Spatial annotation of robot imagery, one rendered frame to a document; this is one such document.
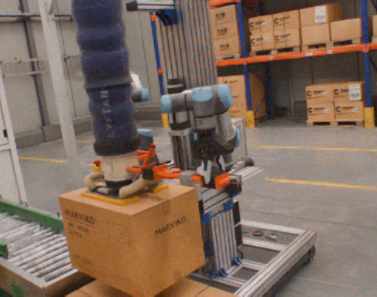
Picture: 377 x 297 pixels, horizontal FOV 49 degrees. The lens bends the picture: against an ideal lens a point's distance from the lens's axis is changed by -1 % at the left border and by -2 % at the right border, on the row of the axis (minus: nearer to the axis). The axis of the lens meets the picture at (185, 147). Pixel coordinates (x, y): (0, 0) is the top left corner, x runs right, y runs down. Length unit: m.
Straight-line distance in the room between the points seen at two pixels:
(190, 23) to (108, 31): 0.83
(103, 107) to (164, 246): 0.68
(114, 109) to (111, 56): 0.23
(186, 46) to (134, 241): 1.30
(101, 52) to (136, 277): 0.99
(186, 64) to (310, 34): 6.75
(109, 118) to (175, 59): 0.88
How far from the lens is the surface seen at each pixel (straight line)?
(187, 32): 2.61
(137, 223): 1.80
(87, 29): 1.95
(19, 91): 12.33
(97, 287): 2.42
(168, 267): 1.98
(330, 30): 9.16
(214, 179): 1.61
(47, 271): 2.77
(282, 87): 10.98
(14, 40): 12.45
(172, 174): 1.77
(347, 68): 10.36
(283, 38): 9.51
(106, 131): 1.95
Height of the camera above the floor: 1.65
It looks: 11 degrees down
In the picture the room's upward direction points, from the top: 7 degrees counter-clockwise
